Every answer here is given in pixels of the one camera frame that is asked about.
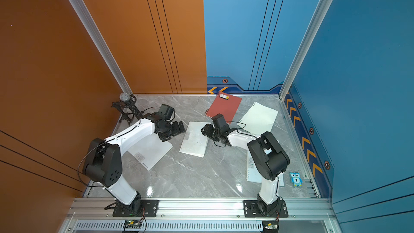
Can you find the left aluminium corner post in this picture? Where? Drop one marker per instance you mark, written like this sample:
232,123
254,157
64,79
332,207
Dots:
92,29

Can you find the torn white page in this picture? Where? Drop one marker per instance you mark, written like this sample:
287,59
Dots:
259,119

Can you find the aluminium front rail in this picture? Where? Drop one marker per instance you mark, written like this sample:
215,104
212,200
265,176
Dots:
200,215

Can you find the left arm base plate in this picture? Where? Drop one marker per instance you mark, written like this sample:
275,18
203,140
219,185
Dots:
140,208

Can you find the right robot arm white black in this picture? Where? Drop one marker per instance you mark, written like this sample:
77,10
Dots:
269,189

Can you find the aluminium corner post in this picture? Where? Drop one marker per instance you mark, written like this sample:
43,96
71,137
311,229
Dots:
92,29
309,36

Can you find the right circuit board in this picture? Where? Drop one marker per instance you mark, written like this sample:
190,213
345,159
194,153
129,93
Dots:
270,226

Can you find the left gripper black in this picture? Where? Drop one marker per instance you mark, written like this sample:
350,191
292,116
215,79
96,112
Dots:
178,130

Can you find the right aluminium corner post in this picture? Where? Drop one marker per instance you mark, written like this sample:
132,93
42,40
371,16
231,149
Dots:
309,36

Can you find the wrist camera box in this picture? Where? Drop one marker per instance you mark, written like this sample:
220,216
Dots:
166,112
219,122

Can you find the black microphone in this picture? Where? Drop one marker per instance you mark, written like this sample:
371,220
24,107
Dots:
126,106

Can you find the white spiral notebook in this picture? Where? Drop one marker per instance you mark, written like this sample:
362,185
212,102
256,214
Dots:
150,150
255,171

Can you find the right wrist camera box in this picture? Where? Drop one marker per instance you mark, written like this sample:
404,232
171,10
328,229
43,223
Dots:
219,122

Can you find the blue owl number card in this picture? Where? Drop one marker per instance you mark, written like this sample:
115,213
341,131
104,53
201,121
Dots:
296,179

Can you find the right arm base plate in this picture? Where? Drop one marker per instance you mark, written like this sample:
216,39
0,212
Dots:
255,208

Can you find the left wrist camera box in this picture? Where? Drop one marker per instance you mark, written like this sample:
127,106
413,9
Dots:
166,112

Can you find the left green circuit board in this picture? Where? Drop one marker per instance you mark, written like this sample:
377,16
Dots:
134,225

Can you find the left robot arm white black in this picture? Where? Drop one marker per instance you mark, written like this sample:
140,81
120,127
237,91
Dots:
103,162

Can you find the red spiral notebook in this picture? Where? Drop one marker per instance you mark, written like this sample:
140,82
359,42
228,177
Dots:
224,104

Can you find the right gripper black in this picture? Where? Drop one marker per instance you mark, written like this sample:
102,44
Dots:
207,128

